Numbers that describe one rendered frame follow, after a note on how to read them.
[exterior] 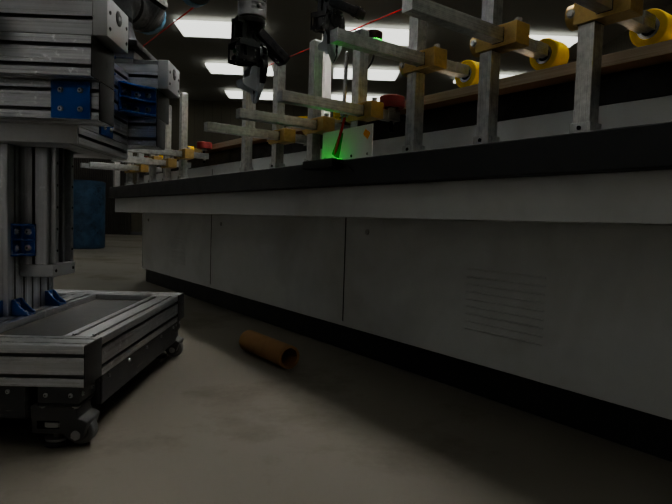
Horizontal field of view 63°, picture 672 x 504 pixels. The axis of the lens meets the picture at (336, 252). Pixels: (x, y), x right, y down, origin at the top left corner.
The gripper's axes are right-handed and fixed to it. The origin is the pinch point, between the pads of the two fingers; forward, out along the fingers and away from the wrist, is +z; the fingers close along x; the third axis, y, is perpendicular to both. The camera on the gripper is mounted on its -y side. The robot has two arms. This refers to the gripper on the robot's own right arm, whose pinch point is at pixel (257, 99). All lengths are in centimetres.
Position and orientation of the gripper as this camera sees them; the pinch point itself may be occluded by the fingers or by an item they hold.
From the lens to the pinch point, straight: 153.2
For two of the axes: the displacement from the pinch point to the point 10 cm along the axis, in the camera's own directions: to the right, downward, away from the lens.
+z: -0.3, 10.0, 0.6
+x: 5.9, 0.6, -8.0
